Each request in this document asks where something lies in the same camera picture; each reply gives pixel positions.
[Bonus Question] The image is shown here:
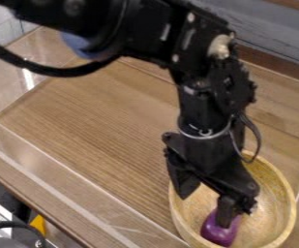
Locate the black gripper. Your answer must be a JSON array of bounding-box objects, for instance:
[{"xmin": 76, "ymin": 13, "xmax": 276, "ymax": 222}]
[{"xmin": 162, "ymin": 125, "xmax": 261, "ymax": 228}]

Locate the purple toy eggplant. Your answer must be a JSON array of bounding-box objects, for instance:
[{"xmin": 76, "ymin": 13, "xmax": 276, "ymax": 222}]
[{"xmin": 200, "ymin": 210, "xmax": 242, "ymax": 247}]

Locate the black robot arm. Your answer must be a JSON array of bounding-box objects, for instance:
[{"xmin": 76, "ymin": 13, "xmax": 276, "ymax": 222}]
[{"xmin": 0, "ymin": 0, "xmax": 261, "ymax": 228}]

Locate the brown wooden bowl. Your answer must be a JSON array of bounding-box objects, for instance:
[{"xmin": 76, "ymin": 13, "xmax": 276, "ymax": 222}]
[{"xmin": 169, "ymin": 156, "xmax": 297, "ymax": 248}]

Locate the yellow black equipment base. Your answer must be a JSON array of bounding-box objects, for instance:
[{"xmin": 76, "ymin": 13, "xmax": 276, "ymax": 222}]
[{"xmin": 0, "ymin": 173, "xmax": 85, "ymax": 248}]

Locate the black cable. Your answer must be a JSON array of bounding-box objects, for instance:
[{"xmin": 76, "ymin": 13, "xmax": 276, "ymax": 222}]
[{"xmin": 0, "ymin": 220, "xmax": 49, "ymax": 248}]

